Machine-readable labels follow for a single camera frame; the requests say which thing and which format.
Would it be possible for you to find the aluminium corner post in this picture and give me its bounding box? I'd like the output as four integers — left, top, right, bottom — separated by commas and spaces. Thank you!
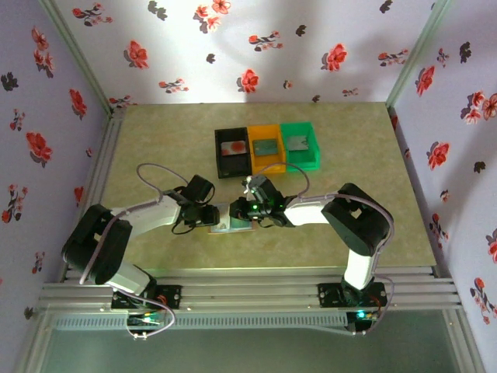
386, 0, 454, 108
38, 0, 116, 117

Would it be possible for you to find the base grey cable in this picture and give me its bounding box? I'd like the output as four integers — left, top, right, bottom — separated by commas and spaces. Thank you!
123, 289, 178, 341
347, 274, 397, 337

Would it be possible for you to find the red flower sample card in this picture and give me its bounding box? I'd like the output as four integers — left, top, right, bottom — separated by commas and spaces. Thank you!
220, 140, 248, 155

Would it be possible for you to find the black plastic bin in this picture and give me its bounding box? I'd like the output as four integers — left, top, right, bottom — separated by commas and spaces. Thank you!
214, 127, 252, 180

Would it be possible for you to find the left arm grey cable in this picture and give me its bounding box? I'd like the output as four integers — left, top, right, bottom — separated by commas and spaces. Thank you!
79, 162, 193, 284

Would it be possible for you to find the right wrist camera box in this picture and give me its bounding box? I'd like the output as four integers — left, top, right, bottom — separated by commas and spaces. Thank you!
241, 175, 267, 197

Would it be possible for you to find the right base grey cable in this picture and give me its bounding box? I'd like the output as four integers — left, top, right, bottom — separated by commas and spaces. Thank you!
347, 274, 397, 337

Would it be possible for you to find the left controller board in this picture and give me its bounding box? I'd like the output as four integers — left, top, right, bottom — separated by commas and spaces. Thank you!
127, 312, 164, 327

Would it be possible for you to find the yellow plastic bin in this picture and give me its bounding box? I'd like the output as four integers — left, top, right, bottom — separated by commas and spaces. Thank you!
247, 124, 287, 176

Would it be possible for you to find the grey slotted cable duct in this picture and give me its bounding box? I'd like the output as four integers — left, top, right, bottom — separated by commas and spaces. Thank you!
54, 312, 349, 332

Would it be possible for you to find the right controller board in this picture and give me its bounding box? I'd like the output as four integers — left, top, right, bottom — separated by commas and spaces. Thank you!
346, 309, 380, 323

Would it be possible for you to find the controller board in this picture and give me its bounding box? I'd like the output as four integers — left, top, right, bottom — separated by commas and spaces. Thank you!
346, 309, 380, 323
127, 312, 164, 327

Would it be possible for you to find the teal sample card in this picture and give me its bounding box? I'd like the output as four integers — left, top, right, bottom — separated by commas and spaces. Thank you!
252, 139, 279, 156

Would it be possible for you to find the pink card holder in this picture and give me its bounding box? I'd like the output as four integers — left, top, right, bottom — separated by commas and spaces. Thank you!
208, 203, 256, 235

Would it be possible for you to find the aluminium side rail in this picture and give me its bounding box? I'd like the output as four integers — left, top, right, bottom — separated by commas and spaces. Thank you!
79, 108, 126, 218

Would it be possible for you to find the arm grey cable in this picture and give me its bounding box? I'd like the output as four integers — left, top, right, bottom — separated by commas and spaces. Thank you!
79, 162, 193, 284
254, 162, 396, 281

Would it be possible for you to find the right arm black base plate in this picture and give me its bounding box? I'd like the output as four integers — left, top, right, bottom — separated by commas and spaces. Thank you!
317, 282, 389, 309

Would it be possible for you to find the green plastic bin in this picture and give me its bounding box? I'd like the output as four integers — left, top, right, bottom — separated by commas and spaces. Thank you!
280, 121, 322, 173

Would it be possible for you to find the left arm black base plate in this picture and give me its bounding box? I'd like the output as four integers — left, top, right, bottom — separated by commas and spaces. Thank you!
111, 284, 182, 311

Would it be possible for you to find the left base grey cable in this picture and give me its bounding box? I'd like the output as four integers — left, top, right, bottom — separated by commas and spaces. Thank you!
123, 289, 178, 341

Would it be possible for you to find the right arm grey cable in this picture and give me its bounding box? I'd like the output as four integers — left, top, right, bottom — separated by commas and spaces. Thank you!
254, 162, 396, 281

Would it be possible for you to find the grey sample card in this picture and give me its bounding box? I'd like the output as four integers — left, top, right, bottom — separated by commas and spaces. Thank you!
286, 134, 311, 152

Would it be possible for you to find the aluminium frame rail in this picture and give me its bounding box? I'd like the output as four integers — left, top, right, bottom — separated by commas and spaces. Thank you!
38, 266, 464, 312

